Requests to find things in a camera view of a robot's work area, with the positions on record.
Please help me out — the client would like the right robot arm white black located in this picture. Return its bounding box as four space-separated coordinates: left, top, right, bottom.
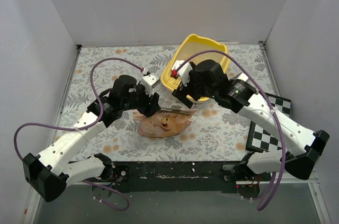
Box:
171 59 329 180

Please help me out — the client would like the pink cat litter bag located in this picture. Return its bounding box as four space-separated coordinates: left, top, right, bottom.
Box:
133 109 197 138

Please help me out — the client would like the yellow plastic litter box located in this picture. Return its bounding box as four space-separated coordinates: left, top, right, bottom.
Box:
161 34 230 92

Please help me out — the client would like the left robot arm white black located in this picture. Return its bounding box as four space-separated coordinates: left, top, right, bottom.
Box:
22 74 160 202

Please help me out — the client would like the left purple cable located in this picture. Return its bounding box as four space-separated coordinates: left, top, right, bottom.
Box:
13 57 149 212

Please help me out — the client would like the floral patterned table mat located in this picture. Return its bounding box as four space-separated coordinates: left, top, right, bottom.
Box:
50 44 279 163

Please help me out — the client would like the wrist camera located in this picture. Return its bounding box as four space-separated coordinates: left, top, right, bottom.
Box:
171 60 193 86
140 68 160 96

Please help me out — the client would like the purple cable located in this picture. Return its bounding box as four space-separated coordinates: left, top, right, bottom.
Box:
13 57 149 212
177 50 288 211

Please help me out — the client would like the gold brown bookmark strip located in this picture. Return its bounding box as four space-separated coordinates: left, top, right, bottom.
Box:
159 107 191 116

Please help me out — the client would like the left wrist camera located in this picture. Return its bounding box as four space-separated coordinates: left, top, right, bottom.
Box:
140 68 160 96

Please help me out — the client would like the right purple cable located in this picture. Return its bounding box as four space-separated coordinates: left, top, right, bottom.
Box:
177 50 288 211

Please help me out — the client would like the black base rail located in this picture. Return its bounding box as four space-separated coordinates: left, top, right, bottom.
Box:
82 160 273 193

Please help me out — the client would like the black white checkerboard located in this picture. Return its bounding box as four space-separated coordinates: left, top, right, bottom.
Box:
245 94 292 153

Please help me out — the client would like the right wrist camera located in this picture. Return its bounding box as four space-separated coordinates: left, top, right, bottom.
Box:
171 60 193 86

